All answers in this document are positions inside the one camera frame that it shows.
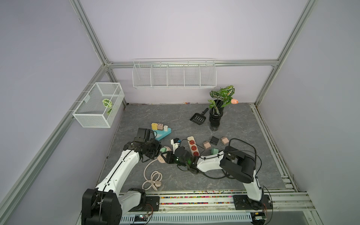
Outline beige power strip red sockets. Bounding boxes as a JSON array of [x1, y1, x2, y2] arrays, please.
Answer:
[[187, 136, 200, 157]]

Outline round pink power socket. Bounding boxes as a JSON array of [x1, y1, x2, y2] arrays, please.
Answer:
[[157, 146, 171, 163]]

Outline teal triangular power socket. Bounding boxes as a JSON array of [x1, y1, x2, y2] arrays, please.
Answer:
[[153, 127, 172, 141]]

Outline yellow USB charger plug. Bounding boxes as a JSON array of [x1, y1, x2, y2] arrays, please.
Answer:
[[151, 123, 158, 130]]

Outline pink USB charger plug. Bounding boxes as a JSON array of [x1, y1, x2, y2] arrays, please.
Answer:
[[203, 141, 212, 150], [157, 123, 164, 130], [220, 136, 229, 145]]

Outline green USB charger plug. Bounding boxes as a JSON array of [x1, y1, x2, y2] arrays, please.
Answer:
[[211, 148, 219, 155]]

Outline black USB charger plug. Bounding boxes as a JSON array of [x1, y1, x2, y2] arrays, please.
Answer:
[[210, 136, 219, 145]]

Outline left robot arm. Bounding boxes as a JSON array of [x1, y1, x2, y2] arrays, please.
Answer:
[[81, 128, 161, 225]]

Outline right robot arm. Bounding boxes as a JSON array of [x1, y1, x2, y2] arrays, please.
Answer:
[[160, 146, 263, 202]]

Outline black litter scoop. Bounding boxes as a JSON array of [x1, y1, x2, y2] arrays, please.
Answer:
[[190, 108, 209, 125]]

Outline black plant pot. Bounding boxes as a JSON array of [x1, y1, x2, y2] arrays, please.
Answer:
[[209, 99, 224, 131]]

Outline green leaf in basket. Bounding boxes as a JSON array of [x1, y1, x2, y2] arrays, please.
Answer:
[[102, 98, 113, 108]]

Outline green artificial plant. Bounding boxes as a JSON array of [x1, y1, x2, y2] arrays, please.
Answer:
[[208, 85, 235, 115]]

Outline pink artificial tulip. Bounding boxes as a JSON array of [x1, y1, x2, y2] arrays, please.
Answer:
[[231, 99, 239, 105]]

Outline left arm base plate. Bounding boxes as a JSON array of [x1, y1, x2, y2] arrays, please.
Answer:
[[130, 196, 160, 212]]

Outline white mesh wall basket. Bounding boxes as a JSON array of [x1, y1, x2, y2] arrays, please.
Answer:
[[72, 82, 125, 128]]

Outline white wire wall shelf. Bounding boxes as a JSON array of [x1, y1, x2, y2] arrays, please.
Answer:
[[132, 58, 217, 89]]

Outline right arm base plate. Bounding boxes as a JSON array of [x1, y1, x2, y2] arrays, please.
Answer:
[[233, 195, 273, 211]]

